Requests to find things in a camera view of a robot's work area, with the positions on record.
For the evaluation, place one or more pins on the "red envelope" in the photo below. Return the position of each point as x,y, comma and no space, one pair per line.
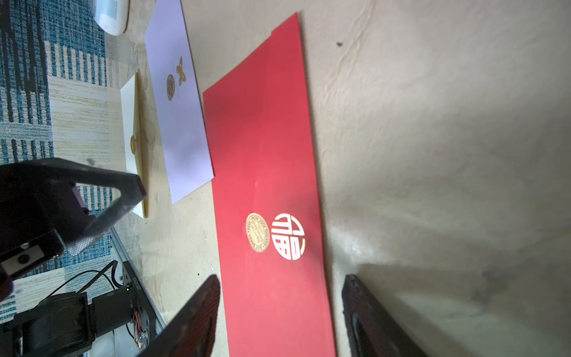
266,203

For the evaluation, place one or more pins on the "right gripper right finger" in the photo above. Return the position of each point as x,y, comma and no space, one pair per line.
371,330

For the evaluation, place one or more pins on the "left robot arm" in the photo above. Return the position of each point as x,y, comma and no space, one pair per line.
67,324

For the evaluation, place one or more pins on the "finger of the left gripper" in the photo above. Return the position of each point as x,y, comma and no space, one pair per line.
41,171

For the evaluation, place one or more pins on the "lower lilac envelope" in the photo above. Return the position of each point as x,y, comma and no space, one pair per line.
179,109

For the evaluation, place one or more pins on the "white envelope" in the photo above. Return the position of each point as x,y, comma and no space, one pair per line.
131,128

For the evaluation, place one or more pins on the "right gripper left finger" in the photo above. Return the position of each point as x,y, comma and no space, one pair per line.
192,332

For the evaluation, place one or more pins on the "white round clock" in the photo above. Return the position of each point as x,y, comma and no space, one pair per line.
111,15

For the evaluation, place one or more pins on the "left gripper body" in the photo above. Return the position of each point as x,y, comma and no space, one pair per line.
36,225

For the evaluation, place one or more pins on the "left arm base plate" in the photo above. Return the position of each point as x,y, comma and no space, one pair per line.
144,324

